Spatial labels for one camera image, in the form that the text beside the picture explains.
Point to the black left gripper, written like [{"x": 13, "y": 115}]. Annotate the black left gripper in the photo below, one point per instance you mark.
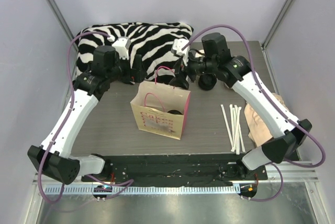
[{"x": 131, "y": 69}]

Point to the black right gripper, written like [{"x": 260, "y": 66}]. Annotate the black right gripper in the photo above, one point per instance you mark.
[{"x": 183, "y": 70}]

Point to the black plastic cup lid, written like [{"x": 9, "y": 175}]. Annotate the black plastic cup lid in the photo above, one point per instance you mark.
[{"x": 175, "y": 112}]

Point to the pink paper gift bag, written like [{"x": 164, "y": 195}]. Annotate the pink paper gift bag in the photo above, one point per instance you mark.
[{"x": 151, "y": 104}]

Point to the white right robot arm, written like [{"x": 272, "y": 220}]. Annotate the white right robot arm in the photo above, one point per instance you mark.
[{"x": 288, "y": 132}]

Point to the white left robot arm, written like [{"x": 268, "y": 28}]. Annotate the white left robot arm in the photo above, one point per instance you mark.
[{"x": 53, "y": 157}]

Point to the stack of paper cups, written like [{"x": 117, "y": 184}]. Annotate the stack of paper cups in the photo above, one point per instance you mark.
[{"x": 199, "y": 53}]

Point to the black cup lid stack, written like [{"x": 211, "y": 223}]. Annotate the black cup lid stack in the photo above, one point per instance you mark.
[{"x": 207, "y": 82}]

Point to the zebra print pillow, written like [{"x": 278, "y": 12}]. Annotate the zebra print pillow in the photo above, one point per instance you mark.
[{"x": 152, "y": 41}]

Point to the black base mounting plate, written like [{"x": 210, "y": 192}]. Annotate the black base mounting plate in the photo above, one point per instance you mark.
[{"x": 188, "y": 170}]

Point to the beige folded cloth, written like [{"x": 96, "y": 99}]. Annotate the beige folded cloth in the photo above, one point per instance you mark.
[{"x": 258, "y": 131}]

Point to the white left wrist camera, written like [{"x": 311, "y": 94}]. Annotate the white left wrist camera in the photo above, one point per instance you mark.
[{"x": 121, "y": 45}]

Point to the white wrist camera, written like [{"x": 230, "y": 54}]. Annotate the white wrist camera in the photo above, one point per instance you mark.
[
  {"x": 178, "y": 49},
  {"x": 121, "y": 45}
]

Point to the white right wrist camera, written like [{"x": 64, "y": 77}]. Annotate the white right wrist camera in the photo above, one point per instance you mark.
[{"x": 178, "y": 49}]

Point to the perforated metal rail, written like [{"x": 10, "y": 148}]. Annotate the perforated metal rail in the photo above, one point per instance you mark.
[{"x": 95, "y": 189}]

